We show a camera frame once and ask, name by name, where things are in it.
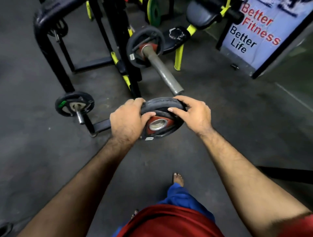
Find small black weight plate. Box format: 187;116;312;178
47;18;69;38

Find person's left forearm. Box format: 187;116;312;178
17;137;134;237

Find yellow bench frame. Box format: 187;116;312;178
174;0;232;71

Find person's right foot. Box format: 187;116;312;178
173;173;184;188

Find person's right hand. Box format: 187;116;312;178
167;95;213;136

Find large black weight plate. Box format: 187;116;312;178
126;25;166;69

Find torn black seat pad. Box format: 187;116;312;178
161;26;191;55

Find person's left hand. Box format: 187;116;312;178
110;98;156;144

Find black weight plate red hub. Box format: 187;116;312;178
139;97;188;141

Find grey barbell sleeve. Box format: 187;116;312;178
141;44;184;96

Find black steel rack frame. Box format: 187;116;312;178
33;0;143;138

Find white printed banner stand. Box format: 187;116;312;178
216;0;313;79

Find blue trousers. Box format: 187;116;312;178
112;183;216;237

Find black padded backrest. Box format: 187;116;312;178
185;0;245;30

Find red shirt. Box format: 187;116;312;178
117;204;313;237

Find person's right forearm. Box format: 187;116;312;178
199;127;313;237

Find black weight plate green mark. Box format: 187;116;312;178
55;91;95;118

